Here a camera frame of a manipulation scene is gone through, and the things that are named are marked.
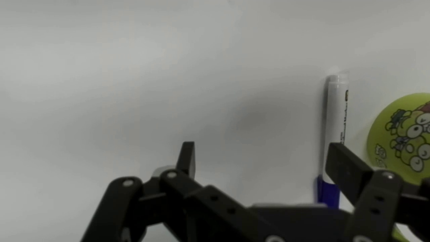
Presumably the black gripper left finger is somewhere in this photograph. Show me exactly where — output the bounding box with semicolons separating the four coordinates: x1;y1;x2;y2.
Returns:
79;141;288;242

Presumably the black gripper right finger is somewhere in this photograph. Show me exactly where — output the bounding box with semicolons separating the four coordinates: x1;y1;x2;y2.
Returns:
324;141;430;242

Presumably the white marker blue cap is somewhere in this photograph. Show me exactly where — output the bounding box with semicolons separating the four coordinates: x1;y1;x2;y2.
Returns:
316;73;351;211

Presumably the green cartoon print cup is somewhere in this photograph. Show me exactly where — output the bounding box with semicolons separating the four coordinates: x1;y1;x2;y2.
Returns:
366;92;430;242

